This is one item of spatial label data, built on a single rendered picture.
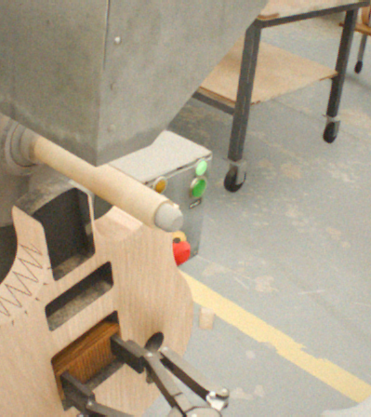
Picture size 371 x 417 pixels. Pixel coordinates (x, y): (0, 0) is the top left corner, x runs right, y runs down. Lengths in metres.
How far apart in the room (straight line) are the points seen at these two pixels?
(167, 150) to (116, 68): 0.63
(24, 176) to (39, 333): 0.21
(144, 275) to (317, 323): 1.81
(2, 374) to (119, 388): 0.21
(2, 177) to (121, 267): 0.18
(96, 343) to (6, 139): 0.24
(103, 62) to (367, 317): 2.29
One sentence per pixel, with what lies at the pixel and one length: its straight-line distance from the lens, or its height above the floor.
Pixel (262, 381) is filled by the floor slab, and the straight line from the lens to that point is 2.26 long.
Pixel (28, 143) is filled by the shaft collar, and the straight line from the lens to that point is 0.75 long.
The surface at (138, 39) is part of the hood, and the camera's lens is 0.43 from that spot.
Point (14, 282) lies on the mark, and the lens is 0.66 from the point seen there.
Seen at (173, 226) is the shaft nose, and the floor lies 1.25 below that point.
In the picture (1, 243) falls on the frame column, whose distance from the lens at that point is 1.07.
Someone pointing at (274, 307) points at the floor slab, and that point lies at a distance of 2.56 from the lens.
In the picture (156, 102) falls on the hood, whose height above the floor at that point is 1.42.
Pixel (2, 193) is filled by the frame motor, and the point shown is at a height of 1.19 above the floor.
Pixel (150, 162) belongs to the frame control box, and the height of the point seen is 1.12.
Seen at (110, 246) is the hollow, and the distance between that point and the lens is 0.69.
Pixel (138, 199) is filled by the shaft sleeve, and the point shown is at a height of 1.26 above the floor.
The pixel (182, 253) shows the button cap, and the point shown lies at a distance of 1.06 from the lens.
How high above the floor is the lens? 1.60
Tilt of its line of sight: 32 degrees down
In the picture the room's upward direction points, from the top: 7 degrees clockwise
